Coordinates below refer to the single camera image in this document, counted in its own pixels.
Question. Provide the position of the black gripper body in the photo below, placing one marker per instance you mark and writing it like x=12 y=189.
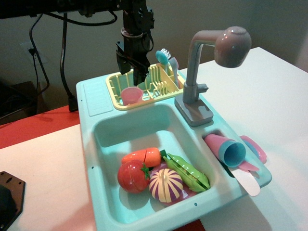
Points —
x=136 y=47

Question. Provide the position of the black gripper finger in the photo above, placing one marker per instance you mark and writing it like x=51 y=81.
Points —
x=123 y=63
x=140 y=73

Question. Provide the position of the pink plastic cup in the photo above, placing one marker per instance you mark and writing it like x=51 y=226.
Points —
x=131 y=95

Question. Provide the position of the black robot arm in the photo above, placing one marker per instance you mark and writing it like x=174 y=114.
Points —
x=138 y=20

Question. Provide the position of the yellow drying rack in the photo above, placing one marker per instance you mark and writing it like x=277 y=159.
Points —
x=159 y=85

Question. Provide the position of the pink stacked cup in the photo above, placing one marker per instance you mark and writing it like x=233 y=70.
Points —
x=219 y=145

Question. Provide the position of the blue stacked cup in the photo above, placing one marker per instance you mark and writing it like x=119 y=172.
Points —
x=232 y=153

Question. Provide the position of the teal toy sink unit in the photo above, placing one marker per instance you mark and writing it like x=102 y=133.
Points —
x=109 y=134

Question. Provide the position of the teal dish brush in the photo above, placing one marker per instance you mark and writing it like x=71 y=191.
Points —
x=163 y=56

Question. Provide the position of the light blue plastic fork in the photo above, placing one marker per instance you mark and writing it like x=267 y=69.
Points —
x=174 y=65

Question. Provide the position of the orange toy carrot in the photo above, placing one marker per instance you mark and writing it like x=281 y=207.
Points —
x=152 y=156

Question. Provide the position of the grey toy faucet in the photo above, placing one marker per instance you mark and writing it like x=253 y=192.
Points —
x=212 y=53

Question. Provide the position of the red toy tomato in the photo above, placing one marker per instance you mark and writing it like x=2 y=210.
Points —
x=133 y=176

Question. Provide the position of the purple yellow toy onion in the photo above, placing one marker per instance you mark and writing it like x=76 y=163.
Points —
x=166 y=185

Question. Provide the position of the green toy pea pod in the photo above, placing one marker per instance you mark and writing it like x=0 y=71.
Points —
x=193 y=178

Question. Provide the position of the pink plate under vegetables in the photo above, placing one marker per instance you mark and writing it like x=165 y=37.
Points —
x=186 y=192

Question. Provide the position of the pink plastic plate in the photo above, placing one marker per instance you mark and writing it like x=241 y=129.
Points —
x=255 y=148

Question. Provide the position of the white plastic knife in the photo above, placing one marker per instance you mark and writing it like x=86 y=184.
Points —
x=246 y=180

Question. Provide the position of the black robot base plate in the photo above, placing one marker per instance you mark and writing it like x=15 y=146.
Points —
x=12 y=193

